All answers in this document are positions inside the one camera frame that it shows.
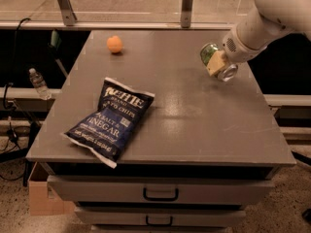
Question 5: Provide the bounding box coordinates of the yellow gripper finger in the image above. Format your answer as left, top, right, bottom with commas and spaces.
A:
206, 50, 228, 76

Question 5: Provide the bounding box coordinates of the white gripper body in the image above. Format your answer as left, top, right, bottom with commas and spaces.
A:
223, 27, 266, 63

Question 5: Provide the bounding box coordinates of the green soda can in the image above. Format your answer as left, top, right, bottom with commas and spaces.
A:
199, 42, 239, 83

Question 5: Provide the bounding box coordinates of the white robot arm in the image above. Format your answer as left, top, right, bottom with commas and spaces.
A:
200, 0, 311, 82

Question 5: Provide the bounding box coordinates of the grey drawer cabinet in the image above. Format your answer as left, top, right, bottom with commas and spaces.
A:
28, 30, 294, 233

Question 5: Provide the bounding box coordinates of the orange fruit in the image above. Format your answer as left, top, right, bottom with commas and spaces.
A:
107, 36, 123, 53

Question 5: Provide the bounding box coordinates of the blue kettle chips bag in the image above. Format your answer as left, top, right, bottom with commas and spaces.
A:
63, 78, 155, 168

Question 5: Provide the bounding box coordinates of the clear plastic water bottle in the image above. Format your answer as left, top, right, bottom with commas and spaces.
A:
28, 68, 52, 100

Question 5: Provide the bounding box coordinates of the cardboard box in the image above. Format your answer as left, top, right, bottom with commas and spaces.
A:
28, 163, 75, 216

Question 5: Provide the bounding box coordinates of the top drawer black handle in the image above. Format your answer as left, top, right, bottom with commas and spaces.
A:
143, 187, 179, 202

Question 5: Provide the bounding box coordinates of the drawer black handle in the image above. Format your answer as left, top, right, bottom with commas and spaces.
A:
145, 216, 173, 226
143, 187, 179, 202

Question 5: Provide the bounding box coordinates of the left metal railing bracket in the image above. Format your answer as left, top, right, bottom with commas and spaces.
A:
57, 0, 77, 26

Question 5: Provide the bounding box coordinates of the black cable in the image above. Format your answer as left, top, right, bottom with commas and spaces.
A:
0, 17, 33, 182

